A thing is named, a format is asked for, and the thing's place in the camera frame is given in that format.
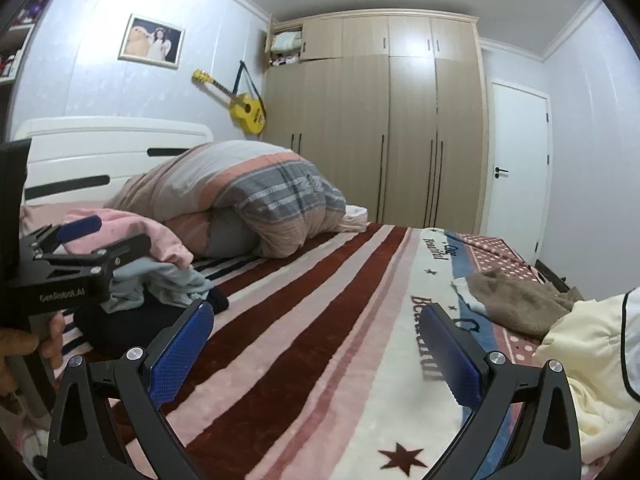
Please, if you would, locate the framed wall photo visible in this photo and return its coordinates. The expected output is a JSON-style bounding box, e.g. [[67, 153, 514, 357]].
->
[[118, 13, 186, 68]]

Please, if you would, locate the wall shelf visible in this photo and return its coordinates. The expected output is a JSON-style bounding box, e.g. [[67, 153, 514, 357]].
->
[[0, 0, 76, 86]]

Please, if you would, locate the black guitar strap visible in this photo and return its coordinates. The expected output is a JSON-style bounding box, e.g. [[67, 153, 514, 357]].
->
[[235, 60, 266, 111]]

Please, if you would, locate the yellow guitar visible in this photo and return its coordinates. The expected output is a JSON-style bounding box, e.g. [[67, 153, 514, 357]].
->
[[192, 68, 266, 135]]

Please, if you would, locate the beige wooden wardrobe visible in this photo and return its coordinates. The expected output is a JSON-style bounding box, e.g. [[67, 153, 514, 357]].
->
[[262, 8, 488, 236]]

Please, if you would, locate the dark bed rail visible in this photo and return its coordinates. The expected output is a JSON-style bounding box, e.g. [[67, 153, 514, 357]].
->
[[535, 259, 571, 291]]

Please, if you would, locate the light blue garment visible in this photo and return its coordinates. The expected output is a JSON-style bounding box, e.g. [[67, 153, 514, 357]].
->
[[102, 257, 213, 313]]

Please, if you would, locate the person's left hand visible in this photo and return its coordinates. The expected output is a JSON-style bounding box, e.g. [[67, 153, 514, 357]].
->
[[0, 310, 66, 396]]

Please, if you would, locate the dark navy garment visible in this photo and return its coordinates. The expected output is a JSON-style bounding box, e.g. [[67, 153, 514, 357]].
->
[[75, 287, 231, 356]]

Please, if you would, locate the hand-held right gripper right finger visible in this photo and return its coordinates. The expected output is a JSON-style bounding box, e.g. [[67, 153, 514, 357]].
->
[[420, 302, 583, 480]]

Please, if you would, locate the pink long-sleeve shirt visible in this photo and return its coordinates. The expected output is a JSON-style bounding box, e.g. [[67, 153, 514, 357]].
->
[[62, 207, 195, 268]]

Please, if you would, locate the cream garment with black trim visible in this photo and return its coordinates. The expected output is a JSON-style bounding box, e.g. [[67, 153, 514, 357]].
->
[[532, 287, 640, 466]]

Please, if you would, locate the striped plush blanket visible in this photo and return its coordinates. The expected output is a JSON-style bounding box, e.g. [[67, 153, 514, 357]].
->
[[20, 222, 571, 480]]

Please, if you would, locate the brown garment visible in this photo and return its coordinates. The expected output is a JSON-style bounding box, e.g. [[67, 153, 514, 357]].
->
[[465, 267, 583, 338]]

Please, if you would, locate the white cloth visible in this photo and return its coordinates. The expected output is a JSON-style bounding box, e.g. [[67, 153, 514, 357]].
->
[[342, 205, 371, 233]]

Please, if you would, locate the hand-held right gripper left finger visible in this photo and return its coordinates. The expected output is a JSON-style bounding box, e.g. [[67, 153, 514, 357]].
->
[[46, 300, 216, 480]]

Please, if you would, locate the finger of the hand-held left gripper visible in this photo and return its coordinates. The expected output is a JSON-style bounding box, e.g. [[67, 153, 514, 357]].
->
[[32, 215, 103, 257], [34, 232, 153, 281]]

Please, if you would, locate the white door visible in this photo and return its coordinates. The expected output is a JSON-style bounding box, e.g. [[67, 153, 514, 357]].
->
[[482, 77, 553, 261]]

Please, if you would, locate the folded striped duvet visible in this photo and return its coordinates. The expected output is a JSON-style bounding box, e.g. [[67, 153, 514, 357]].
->
[[104, 141, 347, 260]]

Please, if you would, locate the white bed headboard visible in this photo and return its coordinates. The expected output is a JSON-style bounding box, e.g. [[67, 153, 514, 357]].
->
[[14, 117, 215, 206]]

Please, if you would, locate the stack of folded linens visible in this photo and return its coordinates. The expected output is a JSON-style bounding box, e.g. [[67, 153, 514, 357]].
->
[[270, 31, 303, 67]]

